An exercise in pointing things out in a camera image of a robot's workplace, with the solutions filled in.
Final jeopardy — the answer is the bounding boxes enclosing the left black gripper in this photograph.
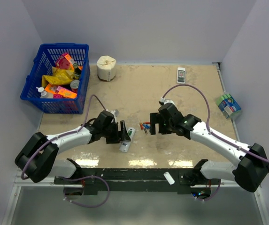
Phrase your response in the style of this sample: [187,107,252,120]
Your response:
[102,120,130,143]

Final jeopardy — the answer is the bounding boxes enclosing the long white remote control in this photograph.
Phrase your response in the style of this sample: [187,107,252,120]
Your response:
[119,127,136,153]

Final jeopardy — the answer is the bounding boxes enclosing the white battery cover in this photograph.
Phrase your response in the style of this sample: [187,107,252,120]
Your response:
[163,172,175,185]

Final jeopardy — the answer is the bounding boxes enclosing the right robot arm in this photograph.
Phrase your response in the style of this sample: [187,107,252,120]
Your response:
[150,103,269,192]

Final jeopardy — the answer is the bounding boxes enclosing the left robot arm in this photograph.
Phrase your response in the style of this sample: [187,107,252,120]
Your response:
[15,110,131,184]

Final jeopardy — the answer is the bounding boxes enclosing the small white remote control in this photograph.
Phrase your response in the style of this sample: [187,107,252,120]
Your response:
[177,67,186,84]

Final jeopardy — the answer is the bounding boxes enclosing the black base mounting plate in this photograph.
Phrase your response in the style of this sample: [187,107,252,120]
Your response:
[54,168,219,195]

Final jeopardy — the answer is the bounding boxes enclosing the wrapped toilet paper roll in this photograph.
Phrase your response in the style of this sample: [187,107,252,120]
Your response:
[97,56,116,82]

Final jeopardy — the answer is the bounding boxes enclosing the red tin can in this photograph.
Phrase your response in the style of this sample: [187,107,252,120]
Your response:
[70,80,80,93]

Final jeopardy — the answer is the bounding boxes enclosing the green blue sponge pack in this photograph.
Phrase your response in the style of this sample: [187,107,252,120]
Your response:
[215,92,242,120]

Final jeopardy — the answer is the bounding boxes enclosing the orange pink snack pack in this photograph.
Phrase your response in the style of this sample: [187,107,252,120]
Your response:
[45,84,77,99]

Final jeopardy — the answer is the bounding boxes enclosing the yellow snack bag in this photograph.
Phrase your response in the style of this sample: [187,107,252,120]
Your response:
[41,67,75,88]

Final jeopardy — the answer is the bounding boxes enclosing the white small bottle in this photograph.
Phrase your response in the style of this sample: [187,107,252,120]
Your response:
[36,87,48,98]

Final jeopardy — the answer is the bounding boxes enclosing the pink snack box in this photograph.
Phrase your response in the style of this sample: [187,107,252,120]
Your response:
[55,52,76,70]

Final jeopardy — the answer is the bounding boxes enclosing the blue plastic basket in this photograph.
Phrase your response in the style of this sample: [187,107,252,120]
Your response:
[20,43,90,114]

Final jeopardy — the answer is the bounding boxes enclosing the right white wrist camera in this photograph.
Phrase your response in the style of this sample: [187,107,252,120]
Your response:
[159,98,175,110]

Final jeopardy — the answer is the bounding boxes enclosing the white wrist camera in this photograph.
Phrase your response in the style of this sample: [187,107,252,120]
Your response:
[159,98,175,110]
[106,109,119,122]

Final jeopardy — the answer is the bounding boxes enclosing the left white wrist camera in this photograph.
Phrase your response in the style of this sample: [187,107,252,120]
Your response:
[106,109,119,122]

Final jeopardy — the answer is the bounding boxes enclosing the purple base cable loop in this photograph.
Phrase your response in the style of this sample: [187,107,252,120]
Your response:
[63,175,111,208]

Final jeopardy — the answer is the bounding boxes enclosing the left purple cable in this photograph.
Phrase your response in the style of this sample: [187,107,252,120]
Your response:
[21,94,108,180]

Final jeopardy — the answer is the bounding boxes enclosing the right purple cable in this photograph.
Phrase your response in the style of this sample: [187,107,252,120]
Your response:
[162,83,269,173]

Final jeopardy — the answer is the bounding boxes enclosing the aluminium frame rail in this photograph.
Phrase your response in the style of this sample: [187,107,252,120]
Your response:
[218,178,269,225]

